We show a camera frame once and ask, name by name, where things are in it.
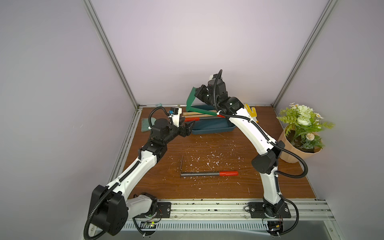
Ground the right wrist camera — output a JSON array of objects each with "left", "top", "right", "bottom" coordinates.
[{"left": 208, "top": 74, "right": 223, "bottom": 86}]

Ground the aluminium front rail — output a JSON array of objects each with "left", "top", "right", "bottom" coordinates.
[{"left": 117, "top": 199, "right": 345, "bottom": 240}]

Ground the green hand brush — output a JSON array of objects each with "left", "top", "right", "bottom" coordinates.
[{"left": 141, "top": 118, "right": 156, "bottom": 133}]

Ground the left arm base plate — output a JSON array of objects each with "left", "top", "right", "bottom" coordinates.
[{"left": 136, "top": 202, "right": 172, "bottom": 219}]

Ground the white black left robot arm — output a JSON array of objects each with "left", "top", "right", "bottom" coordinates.
[{"left": 83, "top": 107, "right": 195, "bottom": 240}]

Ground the wooden handle small hoe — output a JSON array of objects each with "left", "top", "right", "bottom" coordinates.
[{"left": 183, "top": 111, "right": 217, "bottom": 117}]

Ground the green tool red grip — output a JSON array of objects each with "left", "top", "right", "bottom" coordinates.
[{"left": 186, "top": 86, "right": 224, "bottom": 118}]

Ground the yellow white work glove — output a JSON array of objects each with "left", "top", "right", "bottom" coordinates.
[{"left": 244, "top": 104, "right": 259, "bottom": 123}]

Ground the grey tool red grip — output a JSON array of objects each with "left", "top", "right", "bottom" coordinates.
[
  {"left": 185, "top": 116, "right": 224, "bottom": 122},
  {"left": 180, "top": 156, "right": 239, "bottom": 178}
]

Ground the tan ribbed flower pot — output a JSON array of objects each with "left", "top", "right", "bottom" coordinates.
[{"left": 279, "top": 131, "right": 322, "bottom": 164}]

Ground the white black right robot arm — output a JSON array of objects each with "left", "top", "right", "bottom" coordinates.
[{"left": 189, "top": 70, "right": 308, "bottom": 218}]

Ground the green artificial flower plant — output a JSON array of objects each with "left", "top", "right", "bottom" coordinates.
[{"left": 277, "top": 103, "right": 335, "bottom": 153}]

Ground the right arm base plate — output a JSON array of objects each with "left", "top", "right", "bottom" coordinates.
[{"left": 248, "top": 200, "right": 292, "bottom": 219}]

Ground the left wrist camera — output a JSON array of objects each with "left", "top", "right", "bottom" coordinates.
[{"left": 169, "top": 107, "right": 182, "bottom": 128}]

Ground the teal plastic storage box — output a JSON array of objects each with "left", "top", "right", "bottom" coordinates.
[{"left": 192, "top": 118, "right": 236, "bottom": 135}]

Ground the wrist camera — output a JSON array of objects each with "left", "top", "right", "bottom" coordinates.
[
  {"left": 208, "top": 74, "right": 223, "bottom": 86},
  {"left": 169, "top": 107, "right": 182, "bottom": 128}
]

